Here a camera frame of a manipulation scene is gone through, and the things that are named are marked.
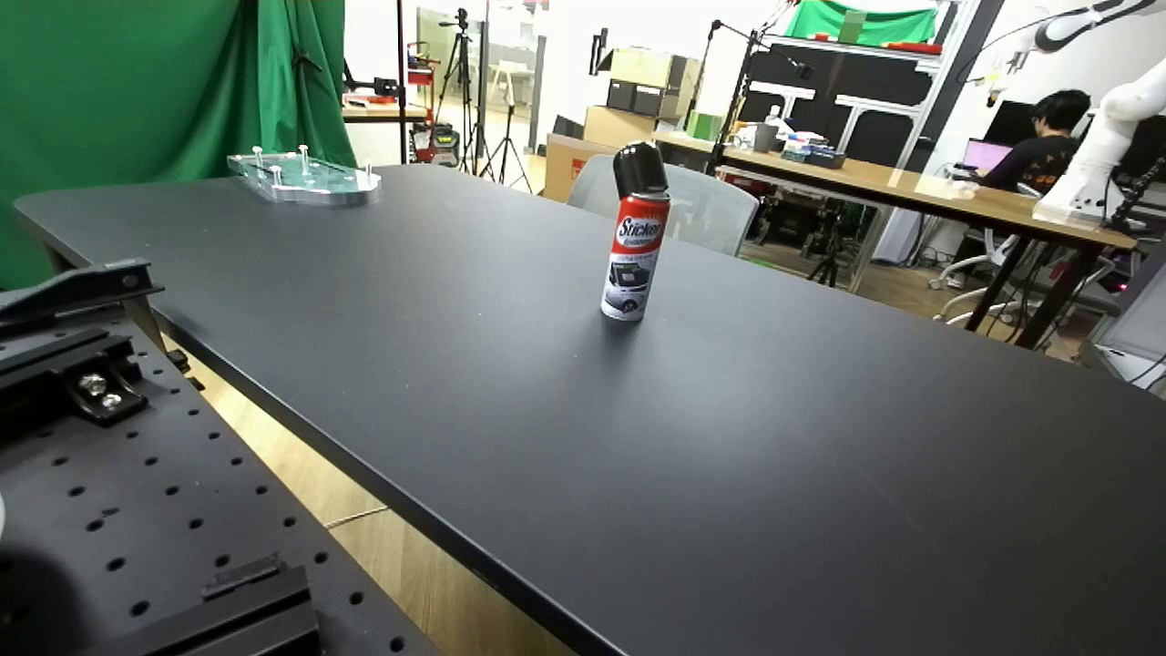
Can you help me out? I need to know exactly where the black plastic can lid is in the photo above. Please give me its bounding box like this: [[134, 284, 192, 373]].
[[609, 140, 674, 200]]

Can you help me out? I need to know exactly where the red white spray can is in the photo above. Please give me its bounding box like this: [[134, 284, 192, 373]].
[[598, 187, 674, 327]]

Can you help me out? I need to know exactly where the seated person in black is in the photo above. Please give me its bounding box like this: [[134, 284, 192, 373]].
[[976, 84, 1098, 198]]

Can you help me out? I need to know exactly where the grey office chair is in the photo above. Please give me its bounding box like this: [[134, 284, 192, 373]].
[[564, 148, 765, 258]]

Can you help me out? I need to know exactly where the brown cardboard box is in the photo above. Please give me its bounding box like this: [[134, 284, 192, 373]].
[[538, 101, 661, 205]]

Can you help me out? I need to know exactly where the clear acrylic plate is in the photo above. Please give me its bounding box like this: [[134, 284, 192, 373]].
[[224, 142, 388, 207]]

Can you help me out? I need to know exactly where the black storage shelf rack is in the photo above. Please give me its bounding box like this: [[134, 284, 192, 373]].
[[724, 34, 965, 173]]

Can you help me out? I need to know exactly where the long wooden desk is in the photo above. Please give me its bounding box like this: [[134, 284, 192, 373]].
[[651, 123, 1144, 352]]

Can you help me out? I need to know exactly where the green cloth on shelf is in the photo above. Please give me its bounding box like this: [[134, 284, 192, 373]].
[[779, 0, 946, 56]]

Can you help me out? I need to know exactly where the laptop with pink screen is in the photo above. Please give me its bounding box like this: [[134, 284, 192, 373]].
[[956, 134, 1018, 187]]

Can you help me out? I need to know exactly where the black perforated mounting board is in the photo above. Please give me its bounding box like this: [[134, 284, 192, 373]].
[[0, 318, 444, 656]]

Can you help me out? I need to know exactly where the green fabric backdrop curtain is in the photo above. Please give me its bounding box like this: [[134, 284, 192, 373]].
[[0, 0, 362, 290]]

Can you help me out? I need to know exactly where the black metal clamp bar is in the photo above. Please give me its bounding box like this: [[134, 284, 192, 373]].
[[0, 255, 168, 340]]

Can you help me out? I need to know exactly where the black camera tripod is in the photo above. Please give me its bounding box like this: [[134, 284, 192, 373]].
[[473, 56, 538, 198]]

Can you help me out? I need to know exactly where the black bracket with silver bolts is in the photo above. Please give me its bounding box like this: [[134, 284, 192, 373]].
[[0, 330, 153, 448]]

